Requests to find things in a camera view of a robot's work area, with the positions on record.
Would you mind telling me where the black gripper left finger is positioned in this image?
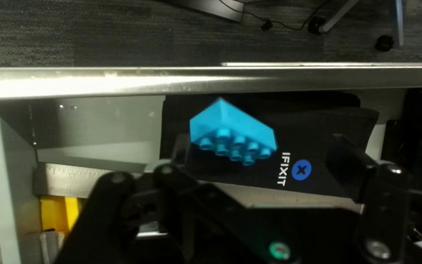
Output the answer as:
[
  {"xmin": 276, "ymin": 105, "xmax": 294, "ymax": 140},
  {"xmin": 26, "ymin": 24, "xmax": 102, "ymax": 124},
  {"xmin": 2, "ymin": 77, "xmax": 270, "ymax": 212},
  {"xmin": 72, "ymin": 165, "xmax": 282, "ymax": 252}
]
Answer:
[{"xmin": 55, "ymin": 162, "xmax": 209, "ymax": 264}]

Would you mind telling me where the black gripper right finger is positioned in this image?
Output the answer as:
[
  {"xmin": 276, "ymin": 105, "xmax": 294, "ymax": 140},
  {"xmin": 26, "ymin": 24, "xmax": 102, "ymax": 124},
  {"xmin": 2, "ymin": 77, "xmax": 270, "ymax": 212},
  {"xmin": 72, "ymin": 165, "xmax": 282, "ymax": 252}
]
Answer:
[{"xmin": 335, "ymin": 134, "xmax": 414, "ymax": 264}]

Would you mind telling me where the blue toy brick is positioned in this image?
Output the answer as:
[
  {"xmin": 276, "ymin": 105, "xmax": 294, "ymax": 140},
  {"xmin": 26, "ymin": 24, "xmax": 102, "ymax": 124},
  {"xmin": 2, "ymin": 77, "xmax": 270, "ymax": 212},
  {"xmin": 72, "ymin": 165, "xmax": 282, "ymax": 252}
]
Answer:
[{"xmin": 188, "ymin": 96, "xmax": 278, "ymax": 168}]

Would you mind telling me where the open grey metal drawer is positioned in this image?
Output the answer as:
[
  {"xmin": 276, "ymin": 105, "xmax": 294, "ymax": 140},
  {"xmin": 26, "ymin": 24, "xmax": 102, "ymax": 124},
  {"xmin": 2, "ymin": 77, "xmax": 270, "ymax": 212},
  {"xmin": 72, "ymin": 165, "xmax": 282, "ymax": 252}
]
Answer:
[{"xmin": 0, "ymin": 61, "xmax": 422, "ymax": 264}]

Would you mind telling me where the grey metal bar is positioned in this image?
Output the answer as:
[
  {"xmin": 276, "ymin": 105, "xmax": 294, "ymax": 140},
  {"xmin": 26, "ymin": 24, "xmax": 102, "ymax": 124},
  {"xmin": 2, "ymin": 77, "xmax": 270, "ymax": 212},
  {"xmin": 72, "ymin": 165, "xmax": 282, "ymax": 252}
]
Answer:
[{"xmin": 31, "ymin": 161, "xmax": 150, "ymax": 199}]

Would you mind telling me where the small yellow tool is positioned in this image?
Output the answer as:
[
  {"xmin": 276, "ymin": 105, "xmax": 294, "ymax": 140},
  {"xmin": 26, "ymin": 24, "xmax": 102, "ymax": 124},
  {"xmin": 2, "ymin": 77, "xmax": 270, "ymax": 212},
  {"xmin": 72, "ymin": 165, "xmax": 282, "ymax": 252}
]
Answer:
[{"xmin": 39, "ymin": 193, "xmax": 84, "ymax": 233}]

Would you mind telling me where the black iFixit tool case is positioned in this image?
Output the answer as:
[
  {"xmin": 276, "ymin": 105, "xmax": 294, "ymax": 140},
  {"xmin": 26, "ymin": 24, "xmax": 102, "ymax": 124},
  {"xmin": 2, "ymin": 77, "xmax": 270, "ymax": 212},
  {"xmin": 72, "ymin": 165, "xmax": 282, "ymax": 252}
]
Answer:
[{"xmin": 160, "ymin": 90, "xmax": 382, "ymax": 202}]

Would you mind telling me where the black caster wheel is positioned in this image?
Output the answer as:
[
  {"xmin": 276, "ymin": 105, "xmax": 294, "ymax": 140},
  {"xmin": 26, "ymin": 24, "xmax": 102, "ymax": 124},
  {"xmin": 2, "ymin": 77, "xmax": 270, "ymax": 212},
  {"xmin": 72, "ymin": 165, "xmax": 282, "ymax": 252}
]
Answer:
[
  {"xmin": 374, "ymin": 33, "xmax": 396, "ymax": 52},
  {"xmin": 308, "ymin": 16, "xmax": 329, "ymax": 36}
]

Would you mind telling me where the grey metal stand leg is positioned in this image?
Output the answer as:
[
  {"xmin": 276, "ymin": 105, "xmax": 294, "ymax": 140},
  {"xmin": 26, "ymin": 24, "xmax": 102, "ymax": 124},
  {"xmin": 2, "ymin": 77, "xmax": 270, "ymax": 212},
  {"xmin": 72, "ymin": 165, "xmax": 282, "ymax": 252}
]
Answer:
[
  {"xmin": 317, "ymin": 0, "xmax": 361, "ymax": 35},
  {"xmin": 392, "ymin": 0, "xmax": 408, "ymax": 48}
]

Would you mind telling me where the grey stand base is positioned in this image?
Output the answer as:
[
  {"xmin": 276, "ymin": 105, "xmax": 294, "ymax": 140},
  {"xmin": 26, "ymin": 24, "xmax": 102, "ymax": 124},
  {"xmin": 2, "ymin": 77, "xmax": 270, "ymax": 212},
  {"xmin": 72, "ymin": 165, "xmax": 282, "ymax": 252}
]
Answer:
[{"xmin": 165, "ymin": 0, "xmax": 247, "ymax": 24}]

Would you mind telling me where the thin black floor cable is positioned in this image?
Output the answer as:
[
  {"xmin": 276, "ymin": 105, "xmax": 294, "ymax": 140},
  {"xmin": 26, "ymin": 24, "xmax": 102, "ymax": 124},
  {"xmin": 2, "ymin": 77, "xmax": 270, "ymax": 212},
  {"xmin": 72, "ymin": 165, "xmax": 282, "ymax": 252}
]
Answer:
[{"xmin": 219, "ymin": 0, "xmax": 333, "ymax": 33}]

